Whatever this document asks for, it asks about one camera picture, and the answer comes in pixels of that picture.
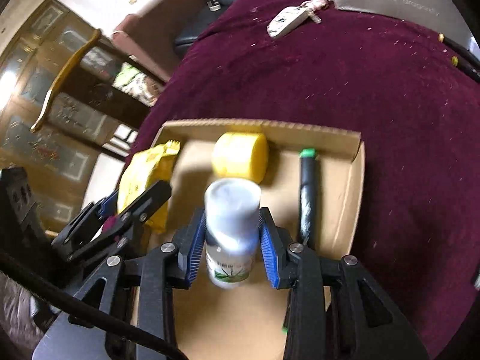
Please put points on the maroon velvet tablecloth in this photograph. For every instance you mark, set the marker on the maroon velvet tablecloth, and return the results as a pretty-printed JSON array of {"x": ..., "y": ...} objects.
[{"x": 393, "y": 82}]

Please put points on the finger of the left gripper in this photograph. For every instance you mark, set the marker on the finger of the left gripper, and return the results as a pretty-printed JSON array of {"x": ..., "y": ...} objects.
[
  {"x": 128, "y": 226},
  {"x": 85, "y": 225}
]

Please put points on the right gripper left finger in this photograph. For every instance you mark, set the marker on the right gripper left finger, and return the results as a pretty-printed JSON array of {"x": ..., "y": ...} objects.
[{"x": 141, "y": 287}]

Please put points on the wooden glass-door wardrobe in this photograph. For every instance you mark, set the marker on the wooden glass-door wardrobe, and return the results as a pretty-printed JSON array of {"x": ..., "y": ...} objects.
[{"x": 71, "y": 106}]

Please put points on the lower gold-capped black pen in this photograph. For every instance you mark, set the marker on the lower gold-capped black pen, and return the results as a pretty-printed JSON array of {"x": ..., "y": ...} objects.
[{"x": 466, "y": 68}]

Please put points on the brown armchair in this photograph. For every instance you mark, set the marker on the brown armchair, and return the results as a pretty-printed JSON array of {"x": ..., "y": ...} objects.
[{"x": 149, "y": 34}]

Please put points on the wooden chinese chair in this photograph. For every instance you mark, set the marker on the wooden chinese chair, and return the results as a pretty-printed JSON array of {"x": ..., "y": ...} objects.
[{"x": 95, "y": 92}]

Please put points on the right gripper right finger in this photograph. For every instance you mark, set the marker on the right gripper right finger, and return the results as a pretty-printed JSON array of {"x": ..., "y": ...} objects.
[{"x": 336, "y": 310}]

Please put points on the yellow snack packet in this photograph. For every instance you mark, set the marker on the yellow snack packet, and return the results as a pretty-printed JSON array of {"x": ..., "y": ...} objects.
[{"x": 146, "y": 168}]

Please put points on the white green-label bottle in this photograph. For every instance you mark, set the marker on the white green-label bottle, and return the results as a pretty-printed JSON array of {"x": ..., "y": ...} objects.
[{"x": 232, "y": 213}]

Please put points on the green-capped black marker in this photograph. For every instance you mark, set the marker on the green-capped black marker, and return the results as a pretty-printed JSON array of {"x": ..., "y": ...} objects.
[{"x": 308, "y": 198}]

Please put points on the gold-capped black pen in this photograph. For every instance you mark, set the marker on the gold-capped black pen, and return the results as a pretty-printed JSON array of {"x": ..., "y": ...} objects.
[
  {"x": 466, "y": 68},
  {"x": 459, "y": 49}
]

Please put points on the upper gold-capped black pen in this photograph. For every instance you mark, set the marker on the upper gold-capped black pen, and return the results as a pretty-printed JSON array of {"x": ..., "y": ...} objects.
[{"x": 459, "y": 49}]

